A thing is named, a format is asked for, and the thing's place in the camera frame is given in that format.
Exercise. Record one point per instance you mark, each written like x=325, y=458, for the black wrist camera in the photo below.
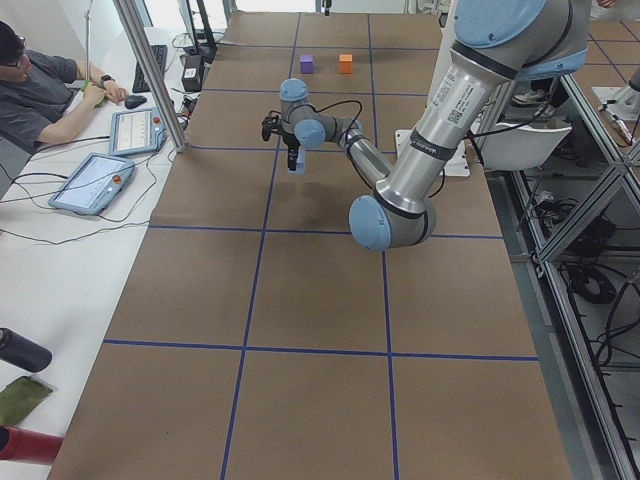
x=270, y=125

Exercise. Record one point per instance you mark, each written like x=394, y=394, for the orange foam block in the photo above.
x=345, y=63

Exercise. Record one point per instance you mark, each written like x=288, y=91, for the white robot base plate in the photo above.
x=457, y=166

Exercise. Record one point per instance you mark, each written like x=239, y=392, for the green cloth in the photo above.
x=20, y=398

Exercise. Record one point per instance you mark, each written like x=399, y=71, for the black computer mouse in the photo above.
x=134, y=101

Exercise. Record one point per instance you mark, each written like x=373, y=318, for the seated person grey shirt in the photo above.
x=48, y=100

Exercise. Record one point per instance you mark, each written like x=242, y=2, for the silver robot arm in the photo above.
x=495, y=42

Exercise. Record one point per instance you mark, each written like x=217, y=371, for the light blue foam block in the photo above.
x=299, y=163

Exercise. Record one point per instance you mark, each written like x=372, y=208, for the aluminium frame post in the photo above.
x=135, y=32

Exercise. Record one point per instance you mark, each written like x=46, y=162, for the teach pendant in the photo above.
x=135, y=132
x=93, y=185

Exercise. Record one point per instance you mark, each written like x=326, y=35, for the purple foam block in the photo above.
x=306, y=64

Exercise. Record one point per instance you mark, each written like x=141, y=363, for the black power adapter box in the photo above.
x=193, y=71

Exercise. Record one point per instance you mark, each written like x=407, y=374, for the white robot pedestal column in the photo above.
x=443, y=61

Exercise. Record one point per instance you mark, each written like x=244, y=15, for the teach pendant near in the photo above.
x=93, y=185

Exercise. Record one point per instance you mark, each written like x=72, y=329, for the teach pendant far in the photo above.
x=135, y=132

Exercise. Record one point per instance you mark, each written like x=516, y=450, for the red bottle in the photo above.
x=26, y=446

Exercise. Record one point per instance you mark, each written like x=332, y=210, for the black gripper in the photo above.
x=291, y=142

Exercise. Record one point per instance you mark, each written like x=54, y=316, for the black water bottle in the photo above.
x=23, y=353

